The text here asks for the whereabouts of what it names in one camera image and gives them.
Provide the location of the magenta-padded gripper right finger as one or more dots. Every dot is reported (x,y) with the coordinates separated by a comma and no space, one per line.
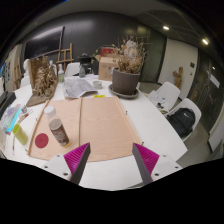
(148,160)

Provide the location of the grey bottle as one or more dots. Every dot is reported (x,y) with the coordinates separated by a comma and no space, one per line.
(82,71)

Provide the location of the white paper stack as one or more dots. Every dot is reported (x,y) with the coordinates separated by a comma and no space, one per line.
(156,98)

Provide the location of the light wooden drawing board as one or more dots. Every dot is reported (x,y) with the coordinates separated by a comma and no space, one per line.
(100,126)

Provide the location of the round ceiling spotlight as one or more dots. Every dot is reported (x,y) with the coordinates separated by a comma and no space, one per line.
(166,27)
(205,41)

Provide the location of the flat round red coaster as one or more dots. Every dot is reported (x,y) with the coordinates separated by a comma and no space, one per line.
(41,140)

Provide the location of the black wall screen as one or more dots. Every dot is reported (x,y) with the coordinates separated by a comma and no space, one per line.
(43,41)

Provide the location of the dried plant in grey pot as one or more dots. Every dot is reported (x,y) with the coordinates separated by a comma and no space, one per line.
(125,81)

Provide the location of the grey plant saucer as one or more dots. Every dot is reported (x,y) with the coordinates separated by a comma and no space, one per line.
(114,92)

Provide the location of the small dark paint jar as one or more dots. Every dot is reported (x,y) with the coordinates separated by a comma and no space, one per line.
(24,109)

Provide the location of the yellow-green cup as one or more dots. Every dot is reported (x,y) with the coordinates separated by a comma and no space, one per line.
(20,135)

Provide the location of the yellow tape piece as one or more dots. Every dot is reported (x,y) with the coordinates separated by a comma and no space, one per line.
(99,96)

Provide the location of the black printer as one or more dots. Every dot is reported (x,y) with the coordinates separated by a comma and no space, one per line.
(6,101)

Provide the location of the wooden easel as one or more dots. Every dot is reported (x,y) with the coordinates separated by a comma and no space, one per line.
(65,53)

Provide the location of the grey printed newspaper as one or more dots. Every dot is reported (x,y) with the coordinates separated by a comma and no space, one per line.
(78,87)

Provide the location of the wooden carved sculpture on board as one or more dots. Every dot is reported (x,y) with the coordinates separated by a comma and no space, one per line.
(43,80)

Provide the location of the clear bottle with white cap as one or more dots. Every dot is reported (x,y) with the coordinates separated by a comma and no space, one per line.
(59,131)

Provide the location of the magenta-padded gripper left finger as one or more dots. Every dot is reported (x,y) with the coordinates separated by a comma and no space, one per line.
(75,160)

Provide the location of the brown cardboard box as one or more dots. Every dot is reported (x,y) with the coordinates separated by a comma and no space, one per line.
(106,68)

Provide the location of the white tape roll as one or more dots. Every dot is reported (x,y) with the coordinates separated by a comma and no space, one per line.
(97,84)

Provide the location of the white spray bottle green label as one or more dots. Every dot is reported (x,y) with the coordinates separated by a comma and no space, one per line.
(61,76)

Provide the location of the colourful painted book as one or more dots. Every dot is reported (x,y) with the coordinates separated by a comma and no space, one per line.
(10,118)

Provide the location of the red box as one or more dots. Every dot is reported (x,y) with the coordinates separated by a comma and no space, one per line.
(108,51)

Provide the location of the black backpack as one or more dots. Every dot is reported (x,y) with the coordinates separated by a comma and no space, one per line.
(181,121)

